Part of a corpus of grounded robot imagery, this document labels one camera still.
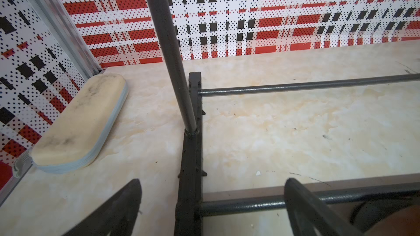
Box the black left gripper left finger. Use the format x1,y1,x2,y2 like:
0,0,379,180
65,179,142,236

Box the beige glasses case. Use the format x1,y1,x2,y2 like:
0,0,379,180
30,74,129,174

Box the black metal clothes rack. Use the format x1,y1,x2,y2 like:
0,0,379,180
147,0,420,236

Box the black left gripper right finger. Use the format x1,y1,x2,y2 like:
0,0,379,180
284,178,361,236

